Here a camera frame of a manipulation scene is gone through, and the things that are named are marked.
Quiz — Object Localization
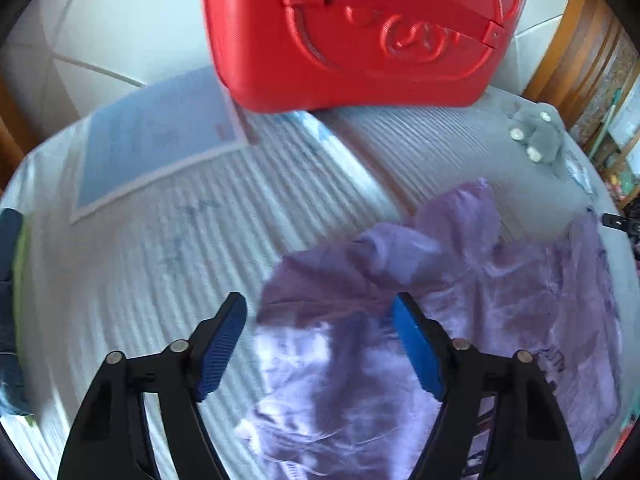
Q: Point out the pale blue rectangular pad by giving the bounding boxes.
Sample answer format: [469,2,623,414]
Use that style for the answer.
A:
[69,67,251,224]

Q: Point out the red hard-shell suitcase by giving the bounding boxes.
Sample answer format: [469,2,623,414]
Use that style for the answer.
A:
[200,0,529,114]

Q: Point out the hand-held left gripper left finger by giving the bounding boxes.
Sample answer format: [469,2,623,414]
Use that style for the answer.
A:
[57,292,248,480]

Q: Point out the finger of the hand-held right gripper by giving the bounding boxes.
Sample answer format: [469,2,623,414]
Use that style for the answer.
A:
[602,213,640,235]

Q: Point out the grey plush toy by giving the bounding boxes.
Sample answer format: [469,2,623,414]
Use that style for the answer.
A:
[508,102,569,177]

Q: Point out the dark blue jeans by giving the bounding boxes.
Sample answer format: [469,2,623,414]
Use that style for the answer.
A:
[0,207,32,417]

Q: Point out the small white plastic packet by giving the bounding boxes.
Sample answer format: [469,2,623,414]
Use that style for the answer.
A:
[565,155,597,197]

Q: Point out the bed with striped grey sheet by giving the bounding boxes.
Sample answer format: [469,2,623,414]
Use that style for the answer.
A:
[0,85,632,480]

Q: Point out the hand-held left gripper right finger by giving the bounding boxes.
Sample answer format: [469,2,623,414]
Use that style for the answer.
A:
[391,292,584,480]

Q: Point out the purple shirt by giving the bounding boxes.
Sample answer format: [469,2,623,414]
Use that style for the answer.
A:
[232,177,627,480]

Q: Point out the shelf with colourful things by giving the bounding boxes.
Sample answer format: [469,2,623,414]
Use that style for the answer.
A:
[589,85,640,213]

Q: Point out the wooden door frame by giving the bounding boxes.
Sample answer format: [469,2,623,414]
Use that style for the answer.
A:
[522,0,640,128]

